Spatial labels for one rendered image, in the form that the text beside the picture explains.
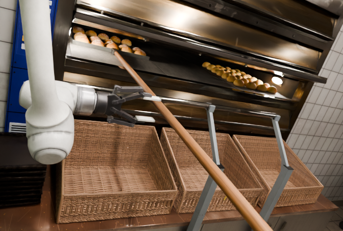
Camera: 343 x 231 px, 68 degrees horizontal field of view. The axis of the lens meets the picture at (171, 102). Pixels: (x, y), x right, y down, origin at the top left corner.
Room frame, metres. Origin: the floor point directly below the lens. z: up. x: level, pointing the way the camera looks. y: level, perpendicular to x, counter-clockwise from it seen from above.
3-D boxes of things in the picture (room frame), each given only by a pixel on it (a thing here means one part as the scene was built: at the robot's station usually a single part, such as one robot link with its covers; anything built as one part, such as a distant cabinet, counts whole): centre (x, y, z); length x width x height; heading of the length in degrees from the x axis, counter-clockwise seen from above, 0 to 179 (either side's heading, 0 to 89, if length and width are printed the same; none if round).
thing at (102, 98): (0.80, 0.21, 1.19); 0.09 x 0.07 x 0.08; 119
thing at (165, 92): (1.69, -0.21, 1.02); 1.79 x 0.11 x 0.19; 118
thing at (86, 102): (0.77, 0.27, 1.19); 0.09 x 0.06 x 0.09; 29
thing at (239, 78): (2.35, -0.51, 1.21); 0.61 x 0.48 x 0.06; 28
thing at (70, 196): (1.18, 0.19, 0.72); 0.56 x 0.49 x 0.28; 119
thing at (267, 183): (1.73, -0.87, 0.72); 0.56 x 0.49 x 0.28; 119
